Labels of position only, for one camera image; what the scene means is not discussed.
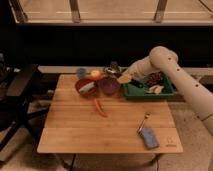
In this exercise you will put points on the white cloth in bowl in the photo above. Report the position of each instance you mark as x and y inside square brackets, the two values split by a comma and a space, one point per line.
[87, 87]

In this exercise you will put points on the blue sponge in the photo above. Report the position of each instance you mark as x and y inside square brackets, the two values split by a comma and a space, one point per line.
[149, 138]

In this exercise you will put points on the orange carrot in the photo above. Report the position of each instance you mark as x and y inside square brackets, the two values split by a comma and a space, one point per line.
[99, 108]

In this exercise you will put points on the green plastic bin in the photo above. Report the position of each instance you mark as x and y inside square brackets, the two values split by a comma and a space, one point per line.
[131, 92]

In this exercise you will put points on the red bowl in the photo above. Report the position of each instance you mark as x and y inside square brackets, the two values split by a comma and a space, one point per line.
[81, 83]

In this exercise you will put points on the yellow apple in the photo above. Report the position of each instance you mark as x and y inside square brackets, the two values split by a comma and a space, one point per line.
[95, 74]

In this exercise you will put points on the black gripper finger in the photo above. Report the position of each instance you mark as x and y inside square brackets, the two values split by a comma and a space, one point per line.
[136, 83]

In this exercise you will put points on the purple bowl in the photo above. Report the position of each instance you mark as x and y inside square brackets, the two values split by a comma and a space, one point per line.
[109, 85]

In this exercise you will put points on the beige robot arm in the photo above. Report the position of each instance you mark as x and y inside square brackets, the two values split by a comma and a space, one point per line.
[165, 60]

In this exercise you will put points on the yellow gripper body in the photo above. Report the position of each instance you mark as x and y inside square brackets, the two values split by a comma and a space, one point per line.
[125, 78]

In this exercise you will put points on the black office chair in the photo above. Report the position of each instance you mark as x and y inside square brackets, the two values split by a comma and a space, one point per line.
[16, 94]

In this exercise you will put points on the blue plastic cup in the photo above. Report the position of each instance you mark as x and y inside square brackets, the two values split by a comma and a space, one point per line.
[81, 73]

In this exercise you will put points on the dark round dish brush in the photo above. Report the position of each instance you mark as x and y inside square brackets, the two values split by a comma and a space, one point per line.
[113, 69]

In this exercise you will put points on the red grapes bunch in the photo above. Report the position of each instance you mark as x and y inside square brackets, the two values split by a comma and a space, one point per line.
[154, 78]

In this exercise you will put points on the metal spoon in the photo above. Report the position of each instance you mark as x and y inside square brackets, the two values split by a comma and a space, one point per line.
[147, 115]

